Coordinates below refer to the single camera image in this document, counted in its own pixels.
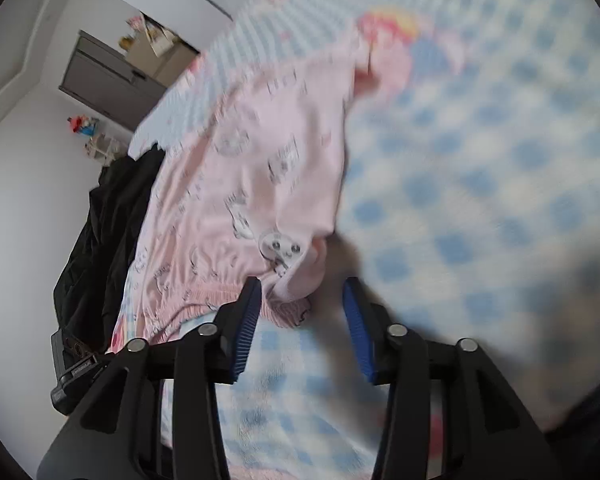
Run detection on small white shelf rack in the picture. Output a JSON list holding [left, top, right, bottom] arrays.
[[84, 135, 131, 164]]

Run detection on pink printed pyjama pants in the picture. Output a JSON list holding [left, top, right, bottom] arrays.
[[130, 52, 378, 333]]

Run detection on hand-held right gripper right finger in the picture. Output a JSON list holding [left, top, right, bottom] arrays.
[[342, 276, 564, 480]]

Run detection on black garment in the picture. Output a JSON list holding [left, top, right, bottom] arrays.
[[53, 144, 167, 357]]

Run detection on blue checked cartoon blanket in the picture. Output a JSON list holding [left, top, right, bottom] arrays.
[[109, 0, 600, 480]]

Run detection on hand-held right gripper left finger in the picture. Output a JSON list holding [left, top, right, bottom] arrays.
[[36, 276, 263, 480]]

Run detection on grey door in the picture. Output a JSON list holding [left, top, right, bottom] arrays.
[[58, 30, 169, 134]]

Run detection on beige fridge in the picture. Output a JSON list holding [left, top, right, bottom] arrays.
[[122, 35, 201, 92]]

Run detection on red and blue toy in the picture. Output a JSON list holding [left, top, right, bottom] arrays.
[[67, 115, 100, 137]]

